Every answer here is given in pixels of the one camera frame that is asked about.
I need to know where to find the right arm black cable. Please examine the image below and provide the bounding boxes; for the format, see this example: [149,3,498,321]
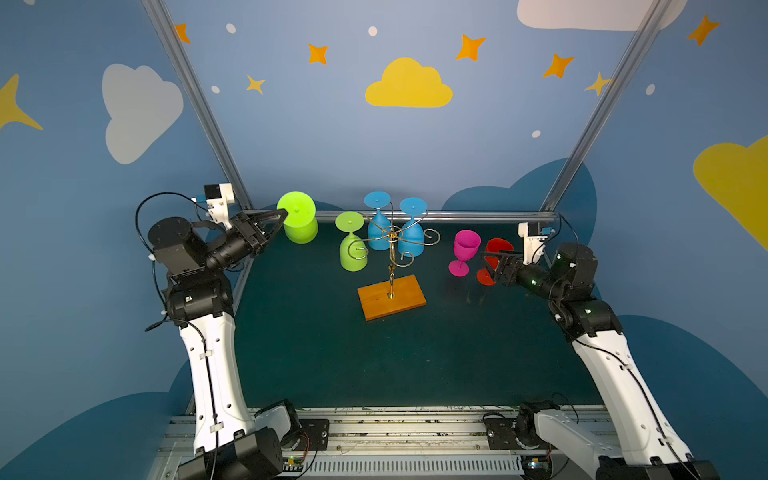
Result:
[539,212,703,480]

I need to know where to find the blue wine glass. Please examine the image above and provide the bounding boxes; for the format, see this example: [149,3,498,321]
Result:
[398,197,428,260]
[364,191,392,251]

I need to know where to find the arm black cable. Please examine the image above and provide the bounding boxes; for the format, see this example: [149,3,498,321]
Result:
[134,191,220,480]
[539,212,703,480]

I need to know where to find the left aluminium corner post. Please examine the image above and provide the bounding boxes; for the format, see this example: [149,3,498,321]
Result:
[141,0,256,213]

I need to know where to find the orange wooden rack base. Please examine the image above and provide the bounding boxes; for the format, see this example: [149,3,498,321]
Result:
[357,275,427,321]

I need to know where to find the aluminium corner post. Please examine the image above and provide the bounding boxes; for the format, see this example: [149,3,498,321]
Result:
[141,0,256,213]
[529,0,673,222]

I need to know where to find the right blue wine glass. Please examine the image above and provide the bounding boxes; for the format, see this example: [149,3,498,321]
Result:
[398,197,428,260]

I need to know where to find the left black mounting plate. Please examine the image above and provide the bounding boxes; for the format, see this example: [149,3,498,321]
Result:
[289,418,330,451]

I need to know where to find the horizontal aluminium back rail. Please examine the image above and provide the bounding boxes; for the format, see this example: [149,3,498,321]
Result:
[241,208,557,224]

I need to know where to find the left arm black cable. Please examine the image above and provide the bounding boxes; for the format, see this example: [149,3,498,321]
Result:
[134,191,220,480]

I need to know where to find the black mounting plate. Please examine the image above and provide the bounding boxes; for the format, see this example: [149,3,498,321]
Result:
[481,412,564,450]
[289,418,330,451]

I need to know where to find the right aluminium corner post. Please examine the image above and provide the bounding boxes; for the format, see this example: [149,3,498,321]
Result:
[529,0,673,222]

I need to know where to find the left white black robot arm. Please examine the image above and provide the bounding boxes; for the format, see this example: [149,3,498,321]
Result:
[149,209,301,479]

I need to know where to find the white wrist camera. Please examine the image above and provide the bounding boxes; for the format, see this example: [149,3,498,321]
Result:
[193,183,235,230]
[518,222,556,265]

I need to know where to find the gold wire glass rack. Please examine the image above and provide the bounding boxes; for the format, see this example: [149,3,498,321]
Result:
[363,201,441,282]

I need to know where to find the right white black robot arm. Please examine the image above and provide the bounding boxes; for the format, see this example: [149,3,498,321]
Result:
[483,242,719,479]

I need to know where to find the green wine glass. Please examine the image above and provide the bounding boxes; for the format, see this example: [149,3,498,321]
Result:
[277,191,318,244]
[335,211,368,272]

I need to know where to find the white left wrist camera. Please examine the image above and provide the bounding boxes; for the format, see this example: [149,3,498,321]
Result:
[193,183,235,230]

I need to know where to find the pink wine glass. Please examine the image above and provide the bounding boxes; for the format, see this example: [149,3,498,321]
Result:
[448,230,482,277]

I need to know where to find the red wine glass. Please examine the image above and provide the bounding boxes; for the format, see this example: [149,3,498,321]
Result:
[476,238,515,286]

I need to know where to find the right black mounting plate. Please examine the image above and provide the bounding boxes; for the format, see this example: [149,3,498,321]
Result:
[481,412,564,450]

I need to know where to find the aluminium front base rails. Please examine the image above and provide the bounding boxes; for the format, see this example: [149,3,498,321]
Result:
[146,405,667,480]

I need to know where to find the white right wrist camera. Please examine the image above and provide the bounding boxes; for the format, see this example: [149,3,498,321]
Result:
[518,222,556,265]

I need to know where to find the left blue wine glass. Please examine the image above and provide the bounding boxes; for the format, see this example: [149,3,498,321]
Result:
[364,191,392,251]

